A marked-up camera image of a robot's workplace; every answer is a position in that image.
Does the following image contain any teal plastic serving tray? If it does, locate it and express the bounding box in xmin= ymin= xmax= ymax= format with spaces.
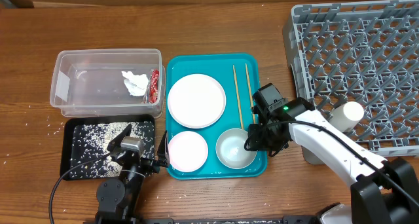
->
xmin=166 ymin=53 xmax=268 ymax=180

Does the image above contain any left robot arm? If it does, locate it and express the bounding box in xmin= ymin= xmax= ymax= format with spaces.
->
xmin=95 ymin=124 xmax=170 ymax=223

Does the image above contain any clear plastic waste bin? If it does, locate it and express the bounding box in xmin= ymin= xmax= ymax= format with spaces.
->
xmin=50 ymin=48 xmax=166 ymax=118

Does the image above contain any large white round plate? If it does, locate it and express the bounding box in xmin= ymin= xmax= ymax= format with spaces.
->
xmin=168 ymin=74 xmax=227 ymax=129

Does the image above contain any white tissue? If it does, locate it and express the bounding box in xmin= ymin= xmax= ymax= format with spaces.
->
xmin=121 ymin=71 xmax=149 ymax=97

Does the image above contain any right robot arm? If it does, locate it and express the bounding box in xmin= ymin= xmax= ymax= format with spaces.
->
xmin=244 ymin=98 xmax=418 ymax=224

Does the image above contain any grey metal bowl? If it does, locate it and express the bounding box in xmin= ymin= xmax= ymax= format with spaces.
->
xmin=215 ymin=128 xmax=257 ymax=169

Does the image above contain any black food waste tray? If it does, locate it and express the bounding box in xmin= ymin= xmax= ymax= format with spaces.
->
xmin=60 ymin=115 xmax=155 ymax=175

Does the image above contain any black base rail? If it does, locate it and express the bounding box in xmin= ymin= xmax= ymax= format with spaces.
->
xmin=84 ymin=215 xmax=319 ymax=224

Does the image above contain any grey dishwasher rack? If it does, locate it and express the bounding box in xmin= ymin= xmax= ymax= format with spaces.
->
xmin=283 ymin=0 xmax=418 ymax=157

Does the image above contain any white cup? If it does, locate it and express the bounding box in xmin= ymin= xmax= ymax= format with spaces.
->
xmin=329 ymin=102 xmax=364 ymax=132

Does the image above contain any red snack wrapper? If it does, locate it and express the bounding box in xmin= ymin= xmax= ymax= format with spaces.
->
xmin=143 ymin=69 xmax=160 ymax=103

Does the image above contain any wooden chopstick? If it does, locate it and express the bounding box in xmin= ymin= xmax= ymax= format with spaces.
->
xmin=245 ymin=63 xmax=255 ymax=116
xmin=232 ymin=65 xmax=244 ymax=130

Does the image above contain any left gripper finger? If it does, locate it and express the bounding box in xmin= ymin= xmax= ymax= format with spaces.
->
xmin=107 ymin=124 xmax=132 ymax=151
xmin=157 ymin=130 xmax=170 ymax=168

